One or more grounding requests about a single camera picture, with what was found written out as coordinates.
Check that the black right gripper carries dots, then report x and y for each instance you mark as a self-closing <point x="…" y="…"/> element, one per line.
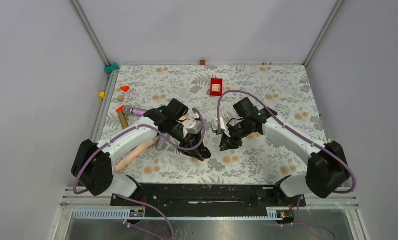
<point x="230" y="143"/>

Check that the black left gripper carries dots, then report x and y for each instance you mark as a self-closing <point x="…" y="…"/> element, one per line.
<point x="191" y="140"/>

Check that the black earbud charging case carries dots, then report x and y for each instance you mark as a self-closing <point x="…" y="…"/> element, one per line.
<point x="206" y="154"/>

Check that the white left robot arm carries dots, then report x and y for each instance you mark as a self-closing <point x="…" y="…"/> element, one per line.
<point x="93" y="164"/>

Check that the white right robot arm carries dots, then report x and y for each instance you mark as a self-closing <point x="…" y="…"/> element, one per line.
<point x="326" y="161"/>

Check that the floral table mat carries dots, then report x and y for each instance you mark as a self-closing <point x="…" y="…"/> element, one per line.
<point x="285" y="89"/>

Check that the silver microphone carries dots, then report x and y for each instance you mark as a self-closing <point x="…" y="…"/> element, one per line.
<point x="161" y="144"/>

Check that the pink microphone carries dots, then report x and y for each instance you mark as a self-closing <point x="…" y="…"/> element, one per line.
<point x="135" y="153"/>

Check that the red box with label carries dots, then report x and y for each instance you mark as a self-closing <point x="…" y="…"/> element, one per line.
<point x="216" y="87"/>

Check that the gold brown microphone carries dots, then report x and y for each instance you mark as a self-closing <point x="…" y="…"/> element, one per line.
<point x="123" y="120"/>

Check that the purple glitter microphone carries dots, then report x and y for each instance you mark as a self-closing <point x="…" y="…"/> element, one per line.
<point x="133" y="111"/>

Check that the red block near microphones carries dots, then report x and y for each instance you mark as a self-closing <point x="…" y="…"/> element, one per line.
<point x="120" y="109"/>

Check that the small coloured beads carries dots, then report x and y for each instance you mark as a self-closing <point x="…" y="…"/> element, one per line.
<point x="273" y="64"/>

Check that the red wedge block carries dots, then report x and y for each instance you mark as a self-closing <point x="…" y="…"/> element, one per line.
<point x="125" y="88"/>

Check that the yellow cube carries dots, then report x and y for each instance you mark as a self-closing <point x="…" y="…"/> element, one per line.
<point x="102" y="95"/>

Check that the teal block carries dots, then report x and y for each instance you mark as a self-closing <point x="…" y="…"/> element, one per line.
<point x="111" y="68"/>

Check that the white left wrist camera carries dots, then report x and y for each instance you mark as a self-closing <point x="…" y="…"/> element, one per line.
<point x="193" y="126"/>

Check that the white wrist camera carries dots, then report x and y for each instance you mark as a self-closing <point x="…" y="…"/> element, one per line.
<point x="219" y="127"/>
<point x="193" y="126"/>

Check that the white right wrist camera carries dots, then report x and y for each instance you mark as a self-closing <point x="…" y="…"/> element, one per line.
<point x="219" y="127"/>

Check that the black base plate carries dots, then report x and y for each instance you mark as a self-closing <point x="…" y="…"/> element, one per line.
<point x="160" y="196"/>

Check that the aluminium corner rail left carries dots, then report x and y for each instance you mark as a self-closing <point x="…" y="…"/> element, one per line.
<point x="94" y="107"/>

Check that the aluminium corner rail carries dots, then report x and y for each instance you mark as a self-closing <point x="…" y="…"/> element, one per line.
<point x="322" y="33"/>
<point x="94" y="107"/>

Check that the white slotted cable duct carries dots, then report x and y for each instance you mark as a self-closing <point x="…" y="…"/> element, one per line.
<point x="178" y="213"/>

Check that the aluminium corner rail right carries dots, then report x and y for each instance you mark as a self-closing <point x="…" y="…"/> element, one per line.
<point x="322" y="33"/>

